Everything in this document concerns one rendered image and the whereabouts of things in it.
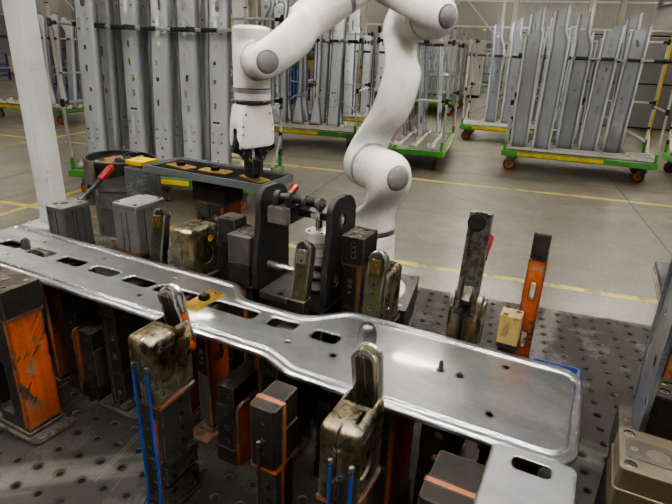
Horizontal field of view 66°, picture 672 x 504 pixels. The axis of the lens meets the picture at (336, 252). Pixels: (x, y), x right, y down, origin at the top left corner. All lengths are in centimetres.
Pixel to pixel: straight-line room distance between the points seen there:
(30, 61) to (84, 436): 375
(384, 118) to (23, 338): 95
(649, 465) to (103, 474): 90
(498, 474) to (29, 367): 89
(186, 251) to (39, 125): 361
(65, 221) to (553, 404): 120
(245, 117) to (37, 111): 358
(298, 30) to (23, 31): 365
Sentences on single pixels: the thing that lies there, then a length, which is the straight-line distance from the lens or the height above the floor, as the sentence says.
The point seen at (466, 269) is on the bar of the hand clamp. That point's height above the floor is 111.
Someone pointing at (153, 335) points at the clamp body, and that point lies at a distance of 84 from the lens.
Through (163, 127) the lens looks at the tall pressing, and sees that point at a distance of 557.
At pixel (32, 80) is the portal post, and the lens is 469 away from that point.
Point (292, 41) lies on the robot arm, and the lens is 116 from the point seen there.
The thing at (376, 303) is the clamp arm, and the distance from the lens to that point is 99.
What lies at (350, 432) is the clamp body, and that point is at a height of 104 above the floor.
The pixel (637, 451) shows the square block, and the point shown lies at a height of 106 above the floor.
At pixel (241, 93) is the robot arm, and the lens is 122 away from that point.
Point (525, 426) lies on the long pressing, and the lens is 77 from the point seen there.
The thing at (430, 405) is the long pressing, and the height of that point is 100.
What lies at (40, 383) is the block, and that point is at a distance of 123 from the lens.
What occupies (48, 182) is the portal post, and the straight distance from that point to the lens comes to 480.
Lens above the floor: 146
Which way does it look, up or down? 21 degrees down
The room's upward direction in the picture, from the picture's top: 2 degrees clockwise
